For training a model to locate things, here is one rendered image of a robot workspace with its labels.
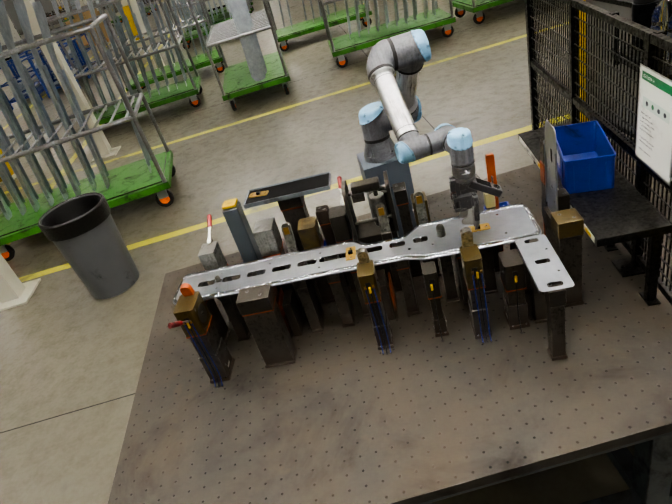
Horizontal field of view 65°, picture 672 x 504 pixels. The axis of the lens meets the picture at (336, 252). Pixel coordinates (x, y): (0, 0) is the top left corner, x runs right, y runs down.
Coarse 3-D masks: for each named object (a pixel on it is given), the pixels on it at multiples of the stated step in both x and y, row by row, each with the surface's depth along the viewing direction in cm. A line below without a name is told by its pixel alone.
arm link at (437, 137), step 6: (438, 126) 179; (444, 126) 177; (450, 126) 176; (432, 132) 175; (438, 132) 174; (444, 132) 174; (432, 138) 173; (438, 138) 173; (444, 138) 172; (432, 144) 173; (438, 144) 174; (438, 150) 175; (444, 150) 176
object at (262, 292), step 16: (256, 288) 189; (272, 288) 191; (240, 304) 185; (256, 304) 185; (272, 304) 187; (256, 320) 190; (272, 320) 190; (256, 336) 194; (272, 336) 194; (288, 336) 200; (272, 352) 198; (288, 352) 198
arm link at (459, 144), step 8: (456, 128) 168; (464, 128) 166; (448, 136) 166; (456, 136) 164; (464, 136) 163; (448, 144) 167; (456, 144) 164; (464, 144) 164; (472, 144) 167; (448, 152) 171; (456, 152) 166; (464, 152) 166; (472, 152) 167; (456, 160) 168; (464, 160) 167; (472, 160) 168
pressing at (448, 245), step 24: (456, 216) 200; (480, 216) 196; (504, 216) 192; (528, 216) 188; (384, 240) 199; (408, 240) 195; (432, 240) 191; (456, 240) 188; (480, 240) 184; (504, 240) 181; (240, 264) 211; (264, 264) 207; (288, 264) 203; (312, 264) 198; (336, 264) 194; (240, 288) 198
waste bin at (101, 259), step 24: (96, 192) 410; (48, 216) 401; (72, 216) 416; (96, 216) 386; (72, 240) 383; (96, 240) 391; (120, 240) 413; (72, 264) 399; (96, 264) 398; (120, 264) 411; (96, 288) 411; (120, 288) 416
